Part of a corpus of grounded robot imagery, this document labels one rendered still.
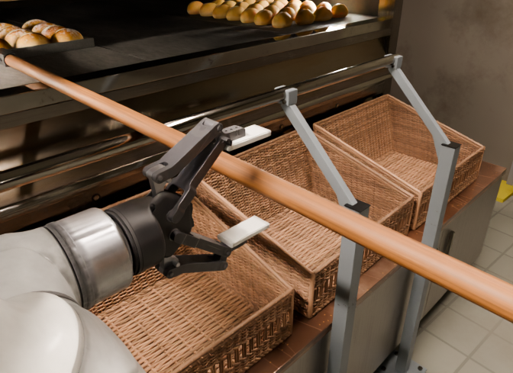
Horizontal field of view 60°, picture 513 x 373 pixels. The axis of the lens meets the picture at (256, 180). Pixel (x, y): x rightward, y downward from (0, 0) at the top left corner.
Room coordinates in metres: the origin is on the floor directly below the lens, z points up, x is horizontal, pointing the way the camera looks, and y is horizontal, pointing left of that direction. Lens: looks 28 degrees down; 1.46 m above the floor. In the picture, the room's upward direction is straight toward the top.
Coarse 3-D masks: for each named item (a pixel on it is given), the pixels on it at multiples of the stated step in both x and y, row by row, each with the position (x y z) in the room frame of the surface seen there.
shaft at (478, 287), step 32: (32, 64) 1.07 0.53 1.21; (96, 96) 0.82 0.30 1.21; (160, 128) 0.67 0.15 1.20; (224, 160) 0.55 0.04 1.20; (288, 192) 0.47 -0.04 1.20; (320, 224) 0.43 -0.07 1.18; (352, 224) 0.40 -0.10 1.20; (384, 256) 0.37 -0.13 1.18; (416, 256) 0.35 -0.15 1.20; (448, 256) 0.34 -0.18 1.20; (448, 288) 0.32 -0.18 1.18; (480, 288) 0.30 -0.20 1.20; (512, 288) 0.30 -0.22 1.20; (512, 320) 0.28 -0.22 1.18
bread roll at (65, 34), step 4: (64, 28) 1.41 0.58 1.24; (68, 28) 1.41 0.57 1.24; (56, 32) 1.39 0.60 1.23; (60, 32) 1.39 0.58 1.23; (64, 32) 1.39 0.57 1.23; (68, 32) 1.40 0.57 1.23; (72, 32) 1.41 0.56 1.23; (76, 32) 1.42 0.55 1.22; (52, 36) 1.38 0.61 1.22; (56, 36) 1.38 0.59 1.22; (60, 36) 1.38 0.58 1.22; (64, 36) 1.38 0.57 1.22; (68, 36) 1.39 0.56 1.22; (72, 36) 1.40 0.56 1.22; (76, 36) 1.41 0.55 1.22; (80, 36) 1.42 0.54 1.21; (52, 40) 1.37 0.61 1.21; (56, 40) 1.37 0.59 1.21; (60, 40) 1.37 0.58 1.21; (64, 40) 1.38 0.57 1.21; (68, 40) 1.38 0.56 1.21
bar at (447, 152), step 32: (384, 64) 1.28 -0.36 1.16; (256, 96) 0.93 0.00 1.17; (288, 96) 0.98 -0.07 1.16; (416, 96) 1.28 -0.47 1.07; (64, 160) 0.62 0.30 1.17; (96, 160) 0.66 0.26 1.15; (320, 160) 0.92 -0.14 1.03; (448, 160) 1.17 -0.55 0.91; (0, 192) 0.56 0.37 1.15; (448, 192) 1.18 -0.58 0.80; (352, 256) 0.83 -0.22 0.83; (352, 288) 0.83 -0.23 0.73; (416, 288) 1.18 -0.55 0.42; (352, 320) 0.84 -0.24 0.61; (416, 320) 1.16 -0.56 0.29
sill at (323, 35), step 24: (360, 24) 1.87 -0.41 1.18; (384, 24) 1.99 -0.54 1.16; (216, 48) 1.40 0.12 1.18; (240, 48) 1.40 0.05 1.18; (264, 48) 1.47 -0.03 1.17; (288, 48) 1.56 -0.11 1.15; (96, 72) 1.11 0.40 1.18; (120, 72) 1.11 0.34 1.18; (144, 72) 1.16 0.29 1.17; (168, 72) 1.21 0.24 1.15; (0, 96) 0.91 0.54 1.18; (24, 96) 0.94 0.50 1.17; (48, 96) 0.98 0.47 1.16
